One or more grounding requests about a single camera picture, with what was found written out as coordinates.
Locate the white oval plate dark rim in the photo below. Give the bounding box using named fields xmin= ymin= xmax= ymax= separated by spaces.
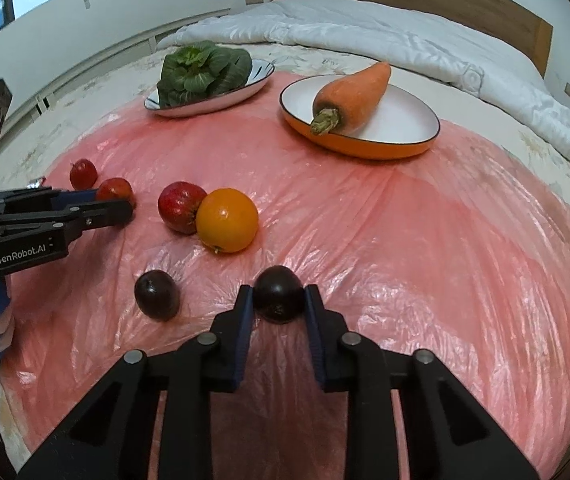
xmin=145 ymin=58 xmax=276 ymax=119

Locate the orange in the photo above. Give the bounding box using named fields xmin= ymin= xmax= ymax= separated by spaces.
xmin=196 ymin=188 xmax=260 ymax=254

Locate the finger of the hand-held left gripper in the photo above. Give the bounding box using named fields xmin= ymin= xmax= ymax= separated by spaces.
xmin=0 ymin=199 xmax=134 ymax=241
xmin=0 ymin=187 xmax=100 ymax=213

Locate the carrot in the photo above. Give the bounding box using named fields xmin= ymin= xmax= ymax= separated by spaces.
xmin=310 ymin=61 xmax=392 ymax=137

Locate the dark purple plum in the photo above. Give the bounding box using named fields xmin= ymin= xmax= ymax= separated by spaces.
xmin=254 ymin=265 xmax=306 ymax=325
xmin=134 ymin=270 xmax=182 ymax=322

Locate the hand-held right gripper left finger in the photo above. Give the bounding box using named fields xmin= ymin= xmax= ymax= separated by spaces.
xmin=17 ymin=284 xmax=256 ymax=480

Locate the red apple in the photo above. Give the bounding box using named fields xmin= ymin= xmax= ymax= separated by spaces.
xmin=158 ymin=181 xmax=209 ymax=235
xmin=69 ymin=158 xmax=98 ymax=190
xmin=96 ymin=177 xmax=136 ymax=208

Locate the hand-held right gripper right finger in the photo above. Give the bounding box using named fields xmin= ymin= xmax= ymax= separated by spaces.
xmin=304 ymin=284 xmax=538 ymax=480

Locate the pink plastic sheet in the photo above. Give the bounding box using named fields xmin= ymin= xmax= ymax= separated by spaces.
xmin=0 ymin=72 xmax=570 ymax=480

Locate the bok choy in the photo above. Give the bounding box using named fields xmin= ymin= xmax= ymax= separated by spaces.
xmin=157 ymin=40 xmax=253 ymax=109

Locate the orange plate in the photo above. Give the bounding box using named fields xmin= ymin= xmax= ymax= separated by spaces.
xmin=279 ymin=75 xmax=440 ymax=161

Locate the white duvet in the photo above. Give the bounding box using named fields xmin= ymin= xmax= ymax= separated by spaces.
xmin=157 ymin=0 xmax=570 ymax=188

